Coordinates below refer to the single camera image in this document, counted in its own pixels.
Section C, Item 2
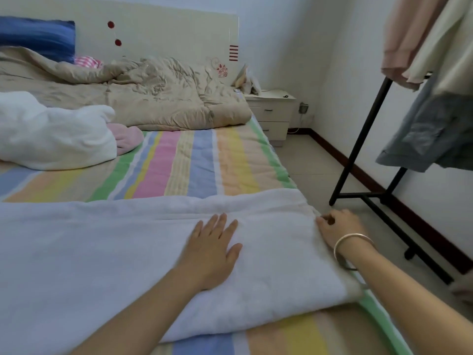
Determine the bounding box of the person's right hand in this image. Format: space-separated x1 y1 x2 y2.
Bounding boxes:
316 209 371 267

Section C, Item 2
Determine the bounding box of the person's left hand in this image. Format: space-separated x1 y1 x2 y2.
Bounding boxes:
173 213 243 293

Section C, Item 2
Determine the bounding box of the white towel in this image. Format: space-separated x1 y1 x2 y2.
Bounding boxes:
0 188 365 355

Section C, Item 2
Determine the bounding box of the pink fleece blanket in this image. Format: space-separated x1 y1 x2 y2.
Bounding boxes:
107 123 145 156

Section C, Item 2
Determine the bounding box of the cream fleece blanket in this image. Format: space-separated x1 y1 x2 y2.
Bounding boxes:
0 91 118 172

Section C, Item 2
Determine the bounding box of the person's right forearm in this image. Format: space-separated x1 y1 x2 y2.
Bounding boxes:
340 240 473 355

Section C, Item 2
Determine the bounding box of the person's left forearm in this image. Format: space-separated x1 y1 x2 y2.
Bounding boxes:
70 273 204 355

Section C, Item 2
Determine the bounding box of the dark brown baseboard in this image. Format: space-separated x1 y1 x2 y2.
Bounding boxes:
288 128 473 274

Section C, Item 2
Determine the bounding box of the black clothes rack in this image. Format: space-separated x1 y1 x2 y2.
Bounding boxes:
329 73 455 285

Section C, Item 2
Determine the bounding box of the striped pastel bed sheet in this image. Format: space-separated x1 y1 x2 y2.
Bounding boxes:
0 114 415 355

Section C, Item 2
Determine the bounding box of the grey hanging garment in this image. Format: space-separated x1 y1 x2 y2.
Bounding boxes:
375 77 473 172

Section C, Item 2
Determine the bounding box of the white nightstand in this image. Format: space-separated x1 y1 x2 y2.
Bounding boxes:
244 89 300 148

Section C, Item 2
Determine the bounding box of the beige quilt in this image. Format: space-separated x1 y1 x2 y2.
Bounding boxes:
0 45 253 132

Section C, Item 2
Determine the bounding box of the cream plush toy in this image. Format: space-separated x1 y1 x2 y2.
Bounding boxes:
233 65 263 96

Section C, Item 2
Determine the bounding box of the pink hanging garment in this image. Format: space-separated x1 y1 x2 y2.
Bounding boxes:
381 0 452 89

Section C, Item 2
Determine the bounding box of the cream hanging garment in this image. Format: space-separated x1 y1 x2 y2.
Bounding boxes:
403 0 473 97

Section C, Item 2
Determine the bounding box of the white headboard with red dots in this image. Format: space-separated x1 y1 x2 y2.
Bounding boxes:
0 0 241 82

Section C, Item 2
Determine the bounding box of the pink patterned pillow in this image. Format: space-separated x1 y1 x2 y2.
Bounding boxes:
74 56 104 70

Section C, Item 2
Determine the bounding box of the blue pillow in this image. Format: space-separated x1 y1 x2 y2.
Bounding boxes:
0 16 76 64

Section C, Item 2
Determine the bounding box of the silver bracelet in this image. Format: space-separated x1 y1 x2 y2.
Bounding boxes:
333 233 378 272

